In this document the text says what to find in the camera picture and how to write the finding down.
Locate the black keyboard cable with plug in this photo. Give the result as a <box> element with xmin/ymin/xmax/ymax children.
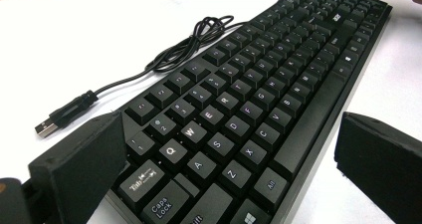
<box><xmin>34</xmin><ymin>0</ymin><xmax>288</xmax><ymax>139</ymax></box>

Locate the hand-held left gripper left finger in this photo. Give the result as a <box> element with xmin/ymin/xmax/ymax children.
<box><xmin>28</xmin><ymin>111</ymin><xmax>131</xmax><ymax>224</ymax></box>

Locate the black computer keyboard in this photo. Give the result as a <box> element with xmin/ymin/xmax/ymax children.
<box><xmin>105</xmin><ymin>0</ymin><xmax>393</xmax><ymax>224</ymax></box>

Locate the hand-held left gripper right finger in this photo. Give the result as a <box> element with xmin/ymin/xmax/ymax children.
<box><xmin>333</xmin><ymin>112</ymin><xmax>422</xmax><ymax>224</ymax></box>

